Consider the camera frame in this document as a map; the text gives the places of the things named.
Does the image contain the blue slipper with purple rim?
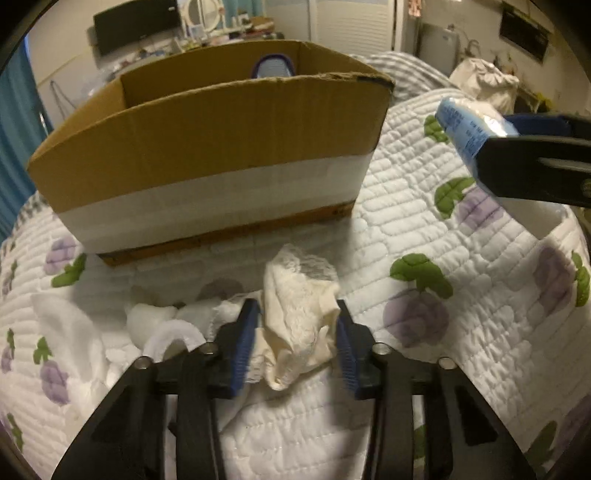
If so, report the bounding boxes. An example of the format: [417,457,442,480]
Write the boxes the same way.
[252,53,296,78]

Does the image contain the grey striped blanket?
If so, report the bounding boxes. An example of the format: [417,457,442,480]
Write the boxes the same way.
[348,51,455,100]

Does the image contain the blue curtain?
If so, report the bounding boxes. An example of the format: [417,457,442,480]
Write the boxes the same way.
[0,44,52,243]

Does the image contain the white appliance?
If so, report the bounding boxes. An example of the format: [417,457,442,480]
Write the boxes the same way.
[418,22,461,75]

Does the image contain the white louvred door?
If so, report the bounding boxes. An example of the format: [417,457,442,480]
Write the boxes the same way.
[265,0,398,55]

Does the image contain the white quilt with purple flowers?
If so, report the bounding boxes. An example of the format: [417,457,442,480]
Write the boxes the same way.
[0,88,591,480]

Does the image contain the cardboard box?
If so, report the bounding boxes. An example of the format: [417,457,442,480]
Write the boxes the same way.
[27,40,396,267]

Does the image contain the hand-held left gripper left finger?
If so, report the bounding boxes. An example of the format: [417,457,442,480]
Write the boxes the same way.
[48,298,262,480]

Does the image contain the round white mirror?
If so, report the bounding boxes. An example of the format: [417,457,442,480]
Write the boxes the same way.
[187,0,227,35]

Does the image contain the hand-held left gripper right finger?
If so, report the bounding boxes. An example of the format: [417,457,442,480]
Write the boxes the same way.
[335,299,539,480]

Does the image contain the cluttered desk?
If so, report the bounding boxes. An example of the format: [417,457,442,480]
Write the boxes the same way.
[99,16,287,86]

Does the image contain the blue tissue pack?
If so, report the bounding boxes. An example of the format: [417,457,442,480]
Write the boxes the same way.
[436,95,567,241]

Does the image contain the cream fabric bag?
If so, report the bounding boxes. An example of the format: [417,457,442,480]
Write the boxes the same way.
[449,58,520,114]

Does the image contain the white crumpled sock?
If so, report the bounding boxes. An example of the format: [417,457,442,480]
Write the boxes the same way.
[124,302,178,347]

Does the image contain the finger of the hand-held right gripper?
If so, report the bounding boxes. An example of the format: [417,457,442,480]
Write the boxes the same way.
[475,135,591,208]
[505,113,591,139]

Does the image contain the cream lace cloth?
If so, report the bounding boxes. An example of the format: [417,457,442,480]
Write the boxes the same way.
[260,243,343,392]

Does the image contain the black monitor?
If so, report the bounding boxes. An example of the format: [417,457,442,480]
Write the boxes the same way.
[92,0,182,57]

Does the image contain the black wall board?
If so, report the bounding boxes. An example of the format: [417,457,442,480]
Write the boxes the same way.
[499,7,551,62]

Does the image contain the white fleece cloth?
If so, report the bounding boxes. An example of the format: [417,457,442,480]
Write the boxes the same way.
[30,292,109,386]

